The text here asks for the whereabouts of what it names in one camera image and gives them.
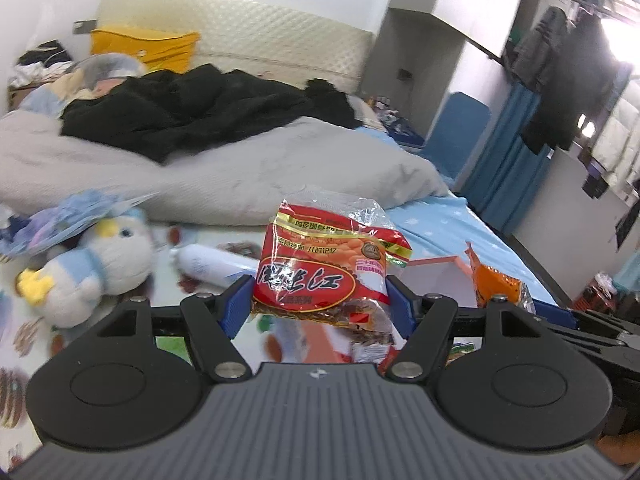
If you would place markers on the white bottle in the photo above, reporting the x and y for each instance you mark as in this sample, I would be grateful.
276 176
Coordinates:
215 265

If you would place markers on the yellow pillow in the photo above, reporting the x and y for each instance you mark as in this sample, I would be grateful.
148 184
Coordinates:
145 50

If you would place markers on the blue plastic bag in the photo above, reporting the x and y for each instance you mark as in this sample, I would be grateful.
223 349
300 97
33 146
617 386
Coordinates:
65 220

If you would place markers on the grey duvet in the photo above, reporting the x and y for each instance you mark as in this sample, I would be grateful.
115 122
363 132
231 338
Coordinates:
280 175

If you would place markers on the wall socket plate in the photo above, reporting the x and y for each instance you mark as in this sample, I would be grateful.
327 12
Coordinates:
85 25

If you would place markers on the red peanut snack packet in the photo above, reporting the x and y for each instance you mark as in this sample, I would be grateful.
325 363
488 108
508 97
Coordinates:
320 270

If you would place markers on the red bag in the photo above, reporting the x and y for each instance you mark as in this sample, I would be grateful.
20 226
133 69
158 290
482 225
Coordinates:
595 292

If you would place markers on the grey wall cabinet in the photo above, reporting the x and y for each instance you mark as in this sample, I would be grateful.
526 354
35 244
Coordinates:
425 15

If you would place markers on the grey hanging jacket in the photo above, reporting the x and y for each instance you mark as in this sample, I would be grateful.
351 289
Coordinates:
540 47

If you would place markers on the black charger plug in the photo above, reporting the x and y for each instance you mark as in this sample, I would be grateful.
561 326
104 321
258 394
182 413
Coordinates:
404 75

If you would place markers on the bedside clutter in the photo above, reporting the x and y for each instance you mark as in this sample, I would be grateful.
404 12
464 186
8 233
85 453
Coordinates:
396 121

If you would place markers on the pale blue plush pillow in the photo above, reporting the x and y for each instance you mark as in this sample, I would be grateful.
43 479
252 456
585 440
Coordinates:
105 72

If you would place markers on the cardboard nightstand box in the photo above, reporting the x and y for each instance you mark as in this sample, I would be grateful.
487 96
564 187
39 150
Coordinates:
21 96

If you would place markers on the orange snack packet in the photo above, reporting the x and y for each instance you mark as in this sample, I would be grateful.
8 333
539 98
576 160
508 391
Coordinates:
495 282

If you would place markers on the cream quilted headboard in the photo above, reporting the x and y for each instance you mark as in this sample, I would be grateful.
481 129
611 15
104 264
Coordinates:
280 40

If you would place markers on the pile of clothes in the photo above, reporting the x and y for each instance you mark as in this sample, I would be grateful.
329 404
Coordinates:
42 62

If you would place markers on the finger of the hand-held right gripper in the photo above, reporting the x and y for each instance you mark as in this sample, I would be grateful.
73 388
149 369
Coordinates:
575 324

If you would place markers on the black blanket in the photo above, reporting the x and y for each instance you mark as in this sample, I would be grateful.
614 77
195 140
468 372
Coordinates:
200 105

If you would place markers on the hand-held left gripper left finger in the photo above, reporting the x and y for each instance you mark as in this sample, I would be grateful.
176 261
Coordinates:
239 302

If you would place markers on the blue chair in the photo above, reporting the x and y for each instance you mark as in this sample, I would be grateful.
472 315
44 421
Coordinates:
457 130

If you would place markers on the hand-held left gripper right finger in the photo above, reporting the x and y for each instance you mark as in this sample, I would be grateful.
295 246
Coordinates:
401 307

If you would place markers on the black hanging coat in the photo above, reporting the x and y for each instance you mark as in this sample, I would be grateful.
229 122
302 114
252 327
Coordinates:
575 90

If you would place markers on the penguin plush toy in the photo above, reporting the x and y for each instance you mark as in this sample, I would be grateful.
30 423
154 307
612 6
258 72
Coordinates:
100 270

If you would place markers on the blue curtain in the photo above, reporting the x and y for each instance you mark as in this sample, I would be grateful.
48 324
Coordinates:
505 165

